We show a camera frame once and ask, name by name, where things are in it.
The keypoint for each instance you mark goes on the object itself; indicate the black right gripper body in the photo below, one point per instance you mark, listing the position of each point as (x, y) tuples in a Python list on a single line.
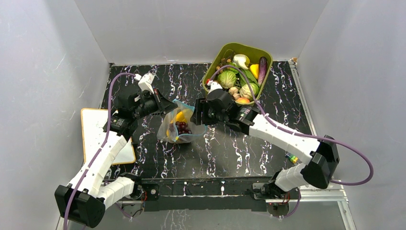
[(202, 111)]

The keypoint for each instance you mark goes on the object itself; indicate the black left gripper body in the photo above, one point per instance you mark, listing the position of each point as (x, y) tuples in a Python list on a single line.
[(148, 106)]

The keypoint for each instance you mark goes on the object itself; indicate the yellow banana bunch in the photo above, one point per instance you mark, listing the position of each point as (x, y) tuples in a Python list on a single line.
[(179, 117)]

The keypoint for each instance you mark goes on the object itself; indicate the clear zip bag blue zipper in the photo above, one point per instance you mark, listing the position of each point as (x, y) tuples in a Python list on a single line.
[(197, 131)]

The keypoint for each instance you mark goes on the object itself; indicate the dark red grape bunch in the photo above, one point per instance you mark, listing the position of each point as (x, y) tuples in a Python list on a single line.
[(179, 128)]

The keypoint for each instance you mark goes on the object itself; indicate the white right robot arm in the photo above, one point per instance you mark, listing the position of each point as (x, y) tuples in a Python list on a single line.
[(318, 156)]

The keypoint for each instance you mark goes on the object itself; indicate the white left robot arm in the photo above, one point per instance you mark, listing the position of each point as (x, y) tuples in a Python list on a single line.
[(84, 200)]

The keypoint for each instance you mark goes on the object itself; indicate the peach fruit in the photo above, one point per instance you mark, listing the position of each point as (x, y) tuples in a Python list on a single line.
[(243, 100)]

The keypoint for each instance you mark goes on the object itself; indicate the green cabbage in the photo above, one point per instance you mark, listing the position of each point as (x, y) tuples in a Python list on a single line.
[(249, 90), (227, 79)]

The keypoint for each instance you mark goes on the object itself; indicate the white garlic bulb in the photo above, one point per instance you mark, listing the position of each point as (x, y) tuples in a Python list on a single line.
[(241, 61)]

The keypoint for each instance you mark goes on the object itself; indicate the white board orange edge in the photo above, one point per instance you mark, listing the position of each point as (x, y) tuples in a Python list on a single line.
[(92, 123)]

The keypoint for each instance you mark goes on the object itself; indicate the yellow bell pepper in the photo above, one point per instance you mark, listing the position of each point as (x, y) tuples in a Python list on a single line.
[(254, 68)]

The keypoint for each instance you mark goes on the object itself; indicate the purple eggplant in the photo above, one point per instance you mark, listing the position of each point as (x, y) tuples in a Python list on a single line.
[(263, 68)]

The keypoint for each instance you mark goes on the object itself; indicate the olive green plastic bin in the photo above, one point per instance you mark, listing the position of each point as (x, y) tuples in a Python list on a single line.
[(224, 61)]

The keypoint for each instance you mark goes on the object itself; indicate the clear marker pack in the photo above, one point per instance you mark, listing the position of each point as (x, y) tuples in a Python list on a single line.
[(292, 158)]

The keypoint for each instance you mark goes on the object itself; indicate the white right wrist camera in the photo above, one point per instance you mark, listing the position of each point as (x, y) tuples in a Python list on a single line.
[(213, 85)]

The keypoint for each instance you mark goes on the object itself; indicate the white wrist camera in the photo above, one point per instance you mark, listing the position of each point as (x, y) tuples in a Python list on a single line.
[(213, 85), (145, 82)]

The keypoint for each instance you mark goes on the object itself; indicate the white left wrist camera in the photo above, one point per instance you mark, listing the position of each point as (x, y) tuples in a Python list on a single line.
[(145, 82)]

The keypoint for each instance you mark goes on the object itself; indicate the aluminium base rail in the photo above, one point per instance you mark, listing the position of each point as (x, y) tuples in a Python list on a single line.
[(223, 187)]

